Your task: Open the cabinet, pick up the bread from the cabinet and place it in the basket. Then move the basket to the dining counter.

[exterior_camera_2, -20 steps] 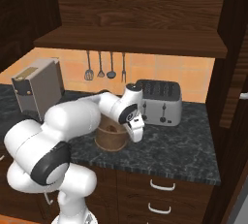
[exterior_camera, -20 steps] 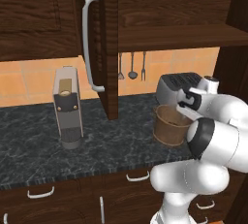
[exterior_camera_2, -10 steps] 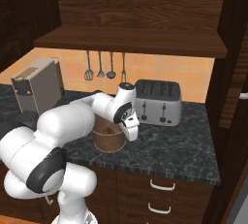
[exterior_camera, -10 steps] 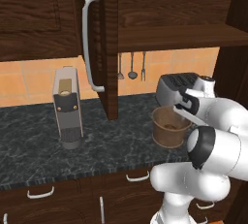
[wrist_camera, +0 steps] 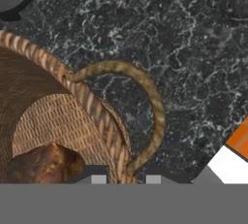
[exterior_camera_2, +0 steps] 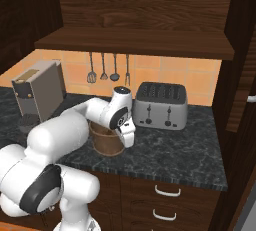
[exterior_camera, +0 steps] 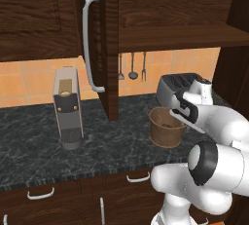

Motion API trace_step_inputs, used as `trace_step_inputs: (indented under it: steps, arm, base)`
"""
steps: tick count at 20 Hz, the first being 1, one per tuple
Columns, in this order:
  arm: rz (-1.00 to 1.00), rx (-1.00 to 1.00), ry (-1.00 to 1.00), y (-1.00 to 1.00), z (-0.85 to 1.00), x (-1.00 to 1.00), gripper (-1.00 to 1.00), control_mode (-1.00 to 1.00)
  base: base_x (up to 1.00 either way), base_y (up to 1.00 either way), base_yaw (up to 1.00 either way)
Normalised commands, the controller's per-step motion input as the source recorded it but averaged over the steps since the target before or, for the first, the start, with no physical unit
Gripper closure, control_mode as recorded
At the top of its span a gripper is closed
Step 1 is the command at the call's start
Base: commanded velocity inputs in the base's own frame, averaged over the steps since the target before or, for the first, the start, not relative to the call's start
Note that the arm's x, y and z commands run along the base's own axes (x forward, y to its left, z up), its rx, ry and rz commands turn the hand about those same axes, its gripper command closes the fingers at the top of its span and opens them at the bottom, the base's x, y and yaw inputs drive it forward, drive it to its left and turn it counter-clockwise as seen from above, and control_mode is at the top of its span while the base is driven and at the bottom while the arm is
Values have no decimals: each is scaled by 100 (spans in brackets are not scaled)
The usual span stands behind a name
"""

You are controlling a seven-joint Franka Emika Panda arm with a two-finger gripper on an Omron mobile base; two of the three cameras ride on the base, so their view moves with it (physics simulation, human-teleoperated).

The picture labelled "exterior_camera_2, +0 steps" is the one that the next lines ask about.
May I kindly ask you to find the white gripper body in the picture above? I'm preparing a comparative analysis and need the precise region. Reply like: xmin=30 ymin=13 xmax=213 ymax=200
xmin=116 ymin=120 xmax=137 ymax=149

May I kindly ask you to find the dark wood base cabinet door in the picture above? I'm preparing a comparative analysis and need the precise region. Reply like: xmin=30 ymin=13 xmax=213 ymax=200
xmin=87 ymin=170 xmax=122 ymax=231

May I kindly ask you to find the dark wood tall cabinet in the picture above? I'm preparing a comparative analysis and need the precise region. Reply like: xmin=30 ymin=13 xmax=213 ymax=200
xmin=0 ymin=0 xmax=65 ymax=76

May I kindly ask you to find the silver four-slot toaster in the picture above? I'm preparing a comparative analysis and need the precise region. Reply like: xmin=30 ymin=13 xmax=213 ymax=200
xmin=132 ymin=81 xmax=189 ymax=131

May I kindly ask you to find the hanging metal fork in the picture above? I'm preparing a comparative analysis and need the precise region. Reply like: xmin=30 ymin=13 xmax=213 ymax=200
xmin=123 ymin=53 xmax=131 ymax=87

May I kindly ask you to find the hanging metal ladle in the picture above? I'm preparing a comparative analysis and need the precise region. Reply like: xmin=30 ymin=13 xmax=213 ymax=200
xmin=109 ymin=53 xmax=121 ymax=82

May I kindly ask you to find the hanging metal spatula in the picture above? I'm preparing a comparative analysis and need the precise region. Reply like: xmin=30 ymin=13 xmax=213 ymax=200
xmin=99 ymin=52 xmax=110 ymax=81

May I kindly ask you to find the hanging metal whisk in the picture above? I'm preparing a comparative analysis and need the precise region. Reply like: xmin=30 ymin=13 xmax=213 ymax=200
xmin=86 ymin=52 xmax=98 ymax=85

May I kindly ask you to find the dark wood drawer front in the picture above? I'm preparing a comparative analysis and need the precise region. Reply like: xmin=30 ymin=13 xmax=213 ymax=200
xmin=120 ymin=198 xmax=214 ymax=231
xmin=119 ymin=174 xmax=222 ymax=209

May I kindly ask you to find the grey coffee machine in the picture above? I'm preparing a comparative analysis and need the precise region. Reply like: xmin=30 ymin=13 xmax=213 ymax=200
xmin=11 ymin=59 xmax=67 ymax=134

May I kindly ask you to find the white drawer handle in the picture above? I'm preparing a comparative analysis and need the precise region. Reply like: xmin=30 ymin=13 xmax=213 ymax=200
xmin=153 ymin=184 xmax=182 ymax=198
xmin=152 ymin=208 xmax=178 ymax=222

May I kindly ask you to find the dark wood wall cabinet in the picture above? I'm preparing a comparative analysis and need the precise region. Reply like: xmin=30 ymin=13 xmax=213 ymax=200
xmin=17 ymin=0 xmax=255 ymax=61

